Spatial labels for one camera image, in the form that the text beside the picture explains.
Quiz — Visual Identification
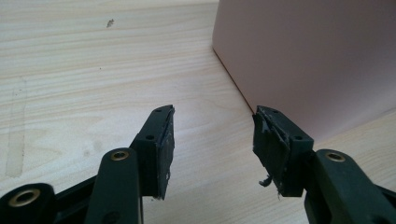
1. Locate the pink plastic storage box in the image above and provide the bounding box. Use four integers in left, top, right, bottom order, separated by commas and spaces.
212, 0, 396, 143

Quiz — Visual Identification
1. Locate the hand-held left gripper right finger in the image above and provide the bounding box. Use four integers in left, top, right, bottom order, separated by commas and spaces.
252, 105, 315, 198

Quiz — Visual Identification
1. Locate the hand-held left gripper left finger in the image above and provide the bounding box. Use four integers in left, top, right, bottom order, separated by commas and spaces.
130, 105, 176, 201

